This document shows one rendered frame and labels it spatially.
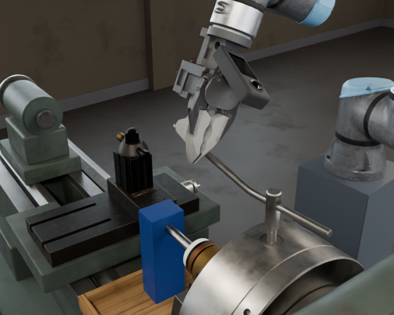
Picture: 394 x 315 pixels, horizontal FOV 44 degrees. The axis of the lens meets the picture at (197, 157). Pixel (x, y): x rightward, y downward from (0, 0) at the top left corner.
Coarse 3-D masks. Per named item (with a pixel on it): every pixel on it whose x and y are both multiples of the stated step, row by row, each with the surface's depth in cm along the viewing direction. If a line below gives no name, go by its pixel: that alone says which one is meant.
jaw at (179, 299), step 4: (196, 276) 86; (188, 288) 83; (184, 292) 79; (176, 296) 78; (180, 296) 78; (184, 296) 78; (176, 300) 78; (180, 300) 77; (176, 304) 78; (180, 304) 77; (172, 308) 79; (176, 308) 78; (180, 308) 77; (172, 312) 79; (176, 312) 78
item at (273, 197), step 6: (270, 192) 69; (276, 192) 69; (270, 198) 69; (276, 198) 69; (270, 204) 69; (276, 204) 69; (270, 210) 70; (276, 210) 70; (270, 216) 70; (276, 216) 70; (270, 222) 71; (276, 222) 71; (270, 228) 71; (276, 228) 71; (270, 234) 72; (270, 240) 73; (276, 240) 73
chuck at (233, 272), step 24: (240, 240) 74; (288, 240) 73; (312, 240) 75; (216, 264) 72; (240, 264) 71; (264, 264) 69; (192, 288) 73; (216, 288) 70; (240, 288) 68; (192, 312) 72; (216, 312) 68
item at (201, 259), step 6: (198, 246) 92; (204, 246) 91; (210, 246) 92; (216, 246) 91; (222, 246) 92; (192, 252) 91; (198, 252) 91; (204, 252) 89; (210, 252) 89; (216, 252) 89; (186, 258) 92; (192, 258) 91; (198, 258) 89; (204, 258) 89; (210, 258) 88; (186, 264) 92; (192, 264) 91; (198, 264) 89; (204, 264) 88; (192, 270) 90; (198, 270) 88; (192, 276) 91
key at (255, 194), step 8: (208, 152) 79; (216, 160) 78; (224, 168) 76; (232, 176) 75; (240, 184) 74; (248, 184) 74; (248, 192) 73; (256, 192) 72; (264, 200) 71; (280, 208) 69; (288, 208) 68; (288, 216) 68; (296, 216) 67; (304, 216) 66; (304, 224) 66; (312, 224) 65; (320, 224) 64; (320, 232) 64; (328, 232) 63
